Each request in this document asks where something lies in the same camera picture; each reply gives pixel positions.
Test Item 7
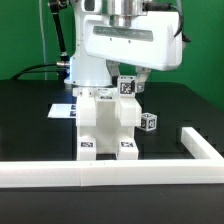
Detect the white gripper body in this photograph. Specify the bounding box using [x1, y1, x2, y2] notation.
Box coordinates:
[83, 2, 183, 71]

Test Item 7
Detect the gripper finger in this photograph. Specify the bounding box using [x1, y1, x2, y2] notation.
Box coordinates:
[135, 67, 151, 93]
[107, 61, 120, 87]

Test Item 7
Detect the white tagged nut cube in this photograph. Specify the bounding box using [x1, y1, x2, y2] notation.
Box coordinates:
[140, 113, 157, 131]
[117, 76, 135, 97]

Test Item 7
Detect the white chair back part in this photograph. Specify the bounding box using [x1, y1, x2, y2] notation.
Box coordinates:
[73, 87, 142, 127]

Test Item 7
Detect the white chair seat part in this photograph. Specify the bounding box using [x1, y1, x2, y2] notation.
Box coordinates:
[94, 101, 134, 154]

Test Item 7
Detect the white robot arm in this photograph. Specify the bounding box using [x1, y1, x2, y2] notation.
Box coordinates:
[67, 0, 184, 87]

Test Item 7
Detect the white base tag sheet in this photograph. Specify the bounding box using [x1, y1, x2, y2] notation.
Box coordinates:
[48, 104, 76, 118]

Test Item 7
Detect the white U-shaped obstacle fence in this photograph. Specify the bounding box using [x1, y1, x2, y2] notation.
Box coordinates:
[0, 127, 224, 188]

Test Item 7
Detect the black cable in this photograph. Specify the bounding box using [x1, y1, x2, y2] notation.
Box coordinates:
[11, 63, 71, 80]

